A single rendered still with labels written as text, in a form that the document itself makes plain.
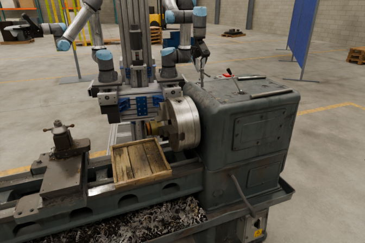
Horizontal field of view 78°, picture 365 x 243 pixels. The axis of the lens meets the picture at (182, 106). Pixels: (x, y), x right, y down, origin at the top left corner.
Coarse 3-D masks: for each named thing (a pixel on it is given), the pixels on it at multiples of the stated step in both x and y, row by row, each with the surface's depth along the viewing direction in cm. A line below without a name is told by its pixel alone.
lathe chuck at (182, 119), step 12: (180, 96) 128; (168, 108) 127; (180, 108) 118; (168, 120) 133; (180, 120) 115; (192, 120) 117; (180, 132) 115; (192, 132) 117; (180, 144) 118; (192, 144) 122
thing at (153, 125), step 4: (144, 124) 125; (148, 124) 123; (152, 124) 123; (156, 124) 123; (160, 124) 125; (144, 128) 127; (148, 128) 122; (152, 128) 122; (156, 128) 123; (148, 132) 122; (152, 132) 122; (156, 132) 123
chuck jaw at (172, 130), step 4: (160, 128) 121; (164, 128) 121; (168, 128) 121; (172, 128) 121; (160, 132) 122; (164, 132) 119; (168, 132) 118; (172, 132) 117; (176, 132) 117; (168, 136) 120; (172, 136) 117; (176, 136) 117; (180, 136) 117
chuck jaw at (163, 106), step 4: (160, 104) 128; (164, 104) 128; (160, 108) 129; (164, 108) 128; (160, 112) 127; (164, 112) 128; (156, 116) 126; (160, 116) 127; (164, 116) 127; (168, 116) 128; (156, 120) 126; (160, 120) 126; (164, 120) 127
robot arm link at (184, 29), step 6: (180, 0) 158; (186, 0) 159; (192, 0) 159; (180, 6) 162; (186, 6) 161; (192, 6) 163; (180, 24) 170; (186, 24) 168; (180, 30) 173; (186, 30) 171; (180, 36) 175; (186, 36) 173; (180, 42) 177; (186, 42) 175; (180, 48) 177; (186, 48) 176; (180, 54) 178; (186, 54) 178; (180, 60) 180; (186, 60) 181
